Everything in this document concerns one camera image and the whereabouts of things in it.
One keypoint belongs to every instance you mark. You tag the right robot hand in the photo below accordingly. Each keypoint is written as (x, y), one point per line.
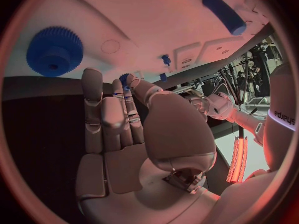
(177, 130)

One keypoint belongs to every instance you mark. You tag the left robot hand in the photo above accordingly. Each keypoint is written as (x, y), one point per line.
(198, 104)

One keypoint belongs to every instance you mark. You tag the small blue gear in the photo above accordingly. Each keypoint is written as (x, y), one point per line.
(123, 77)

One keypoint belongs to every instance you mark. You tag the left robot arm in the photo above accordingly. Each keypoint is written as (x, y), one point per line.
(236, 113)

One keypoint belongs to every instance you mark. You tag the white task board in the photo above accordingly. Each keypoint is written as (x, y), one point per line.
(144, 16)

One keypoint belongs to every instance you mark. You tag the blue plug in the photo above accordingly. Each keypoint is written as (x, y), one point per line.
(163, 77)
(165, 58)

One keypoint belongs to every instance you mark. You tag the dark equipment rack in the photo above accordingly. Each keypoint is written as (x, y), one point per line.
(257, 69)

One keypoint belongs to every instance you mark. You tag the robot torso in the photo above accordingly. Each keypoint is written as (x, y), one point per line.
(281, 97)

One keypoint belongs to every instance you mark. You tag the thick blue cylinder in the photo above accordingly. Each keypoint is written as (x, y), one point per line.
(224, 13)

